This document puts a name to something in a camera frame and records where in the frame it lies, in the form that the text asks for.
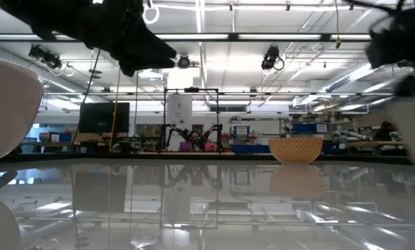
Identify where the person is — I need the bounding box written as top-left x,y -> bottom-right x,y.
188,129 -> 203,149

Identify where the blue storage box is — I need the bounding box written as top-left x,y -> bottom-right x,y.
291,122 -> 330,135

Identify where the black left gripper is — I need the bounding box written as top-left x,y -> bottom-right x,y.
83,0 -> 177,78

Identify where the black overhead camera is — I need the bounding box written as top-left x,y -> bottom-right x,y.
27,44 -> 63,71
177,54 -> 192,69
260,44 -> 286,72

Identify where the yellow hanging cable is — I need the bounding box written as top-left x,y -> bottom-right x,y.
334,0 -> 343,49

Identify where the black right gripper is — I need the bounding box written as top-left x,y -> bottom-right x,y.
364,7 -> 415,98

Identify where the black overhead frame bar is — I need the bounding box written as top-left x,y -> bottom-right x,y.
0,32 -> 372,44

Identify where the black monitor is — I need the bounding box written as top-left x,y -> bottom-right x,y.
78,101 -> 131,135

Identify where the white cable loop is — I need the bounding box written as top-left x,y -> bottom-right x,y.
142,0 -> 161,26

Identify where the orange patterned bowl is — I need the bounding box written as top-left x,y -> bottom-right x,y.
268,137 -> 324,165

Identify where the black thin cable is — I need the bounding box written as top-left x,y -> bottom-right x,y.
343,0 -> 407,15

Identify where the yellow pole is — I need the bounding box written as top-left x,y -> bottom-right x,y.
108,67 -> 122,153

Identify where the black frame robot station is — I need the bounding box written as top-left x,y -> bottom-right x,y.
163,86 -> 221,153

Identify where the pale pink bowl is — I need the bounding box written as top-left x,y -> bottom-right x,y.
0,53 -> 45,165

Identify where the blue storage bin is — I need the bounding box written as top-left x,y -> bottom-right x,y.
231,143 -> 271,154
48,131 -> 73,143

